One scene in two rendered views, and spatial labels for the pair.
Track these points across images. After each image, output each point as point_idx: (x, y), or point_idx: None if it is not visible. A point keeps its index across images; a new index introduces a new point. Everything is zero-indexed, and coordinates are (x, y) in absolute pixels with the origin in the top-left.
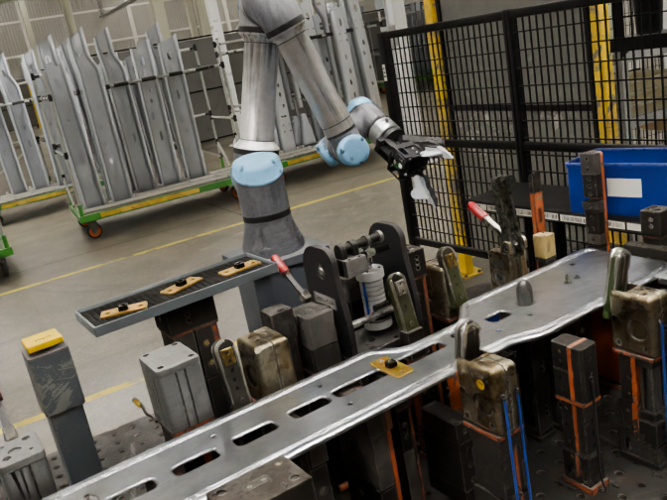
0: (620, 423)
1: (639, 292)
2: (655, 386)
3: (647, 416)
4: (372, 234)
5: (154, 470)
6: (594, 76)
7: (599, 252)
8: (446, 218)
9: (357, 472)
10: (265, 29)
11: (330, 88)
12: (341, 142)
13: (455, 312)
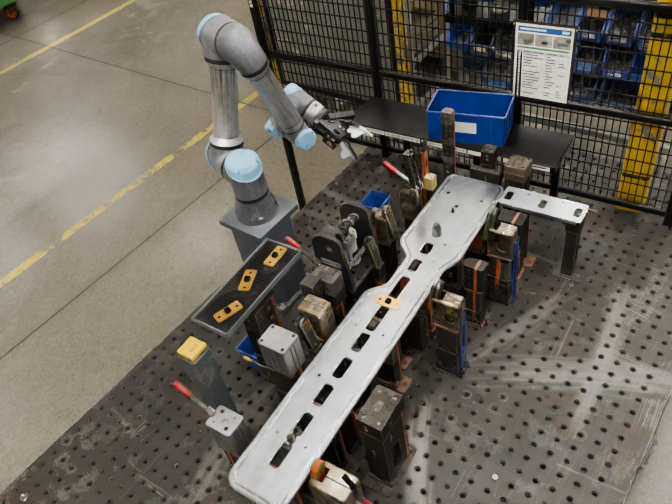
0: (487, 285)
1: (504, 229)
2: (508, 269)
3: (503, 283)
4: (352, 217)
5: (303, 406)
6: (433, 36)
7: (458, 178)
8: None
9: None
10: (243, 72)
11: (288, 103)
12: (299, 136)
13: (391, 240)
